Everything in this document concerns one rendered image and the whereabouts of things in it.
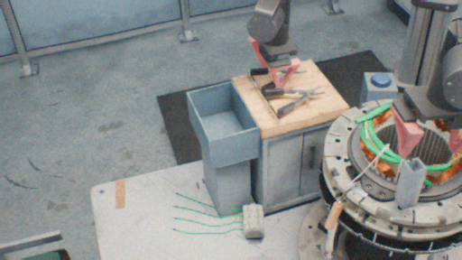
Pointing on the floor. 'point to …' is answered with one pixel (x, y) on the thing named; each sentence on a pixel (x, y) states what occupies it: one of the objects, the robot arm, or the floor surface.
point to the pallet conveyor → (36, 246)
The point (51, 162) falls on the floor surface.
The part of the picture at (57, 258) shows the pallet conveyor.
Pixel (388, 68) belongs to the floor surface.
